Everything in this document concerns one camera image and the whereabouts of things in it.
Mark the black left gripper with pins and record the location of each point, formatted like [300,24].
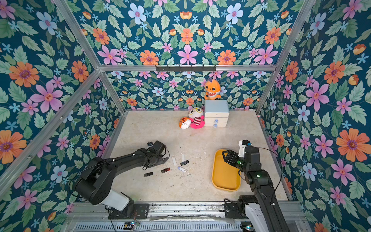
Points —
[161,161]

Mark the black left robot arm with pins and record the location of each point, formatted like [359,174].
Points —
[95,182]

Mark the dark red usb flash drive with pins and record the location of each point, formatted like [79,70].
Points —
[165,170]

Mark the yellow plastic storage tray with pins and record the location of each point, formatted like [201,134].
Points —
[224,176]

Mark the small orange tiger plush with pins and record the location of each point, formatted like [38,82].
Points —
[184,123]

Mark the black silver usb flash drive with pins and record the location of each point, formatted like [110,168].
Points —
[184,163]

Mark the pink striped owl plush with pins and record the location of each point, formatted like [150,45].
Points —
[196,116]

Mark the black hook rail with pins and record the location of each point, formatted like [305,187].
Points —
[185,68]

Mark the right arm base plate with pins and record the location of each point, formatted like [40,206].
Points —
[232,210]

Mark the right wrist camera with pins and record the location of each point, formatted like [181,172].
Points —
[242,145]

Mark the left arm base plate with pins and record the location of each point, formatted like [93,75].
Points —
[132,211]

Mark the white blue usb flash drive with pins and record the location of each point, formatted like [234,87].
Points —
[182,169]

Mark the orange shark plush toy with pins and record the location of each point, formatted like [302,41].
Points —
[212,89]

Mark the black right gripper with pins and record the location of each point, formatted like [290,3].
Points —
[230,157]

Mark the white ventilation grille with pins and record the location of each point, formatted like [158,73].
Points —
[172,226]

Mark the white mini drawer cabinet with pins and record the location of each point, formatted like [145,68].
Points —
[216,113]

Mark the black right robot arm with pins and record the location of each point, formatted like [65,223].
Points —
[261,208]

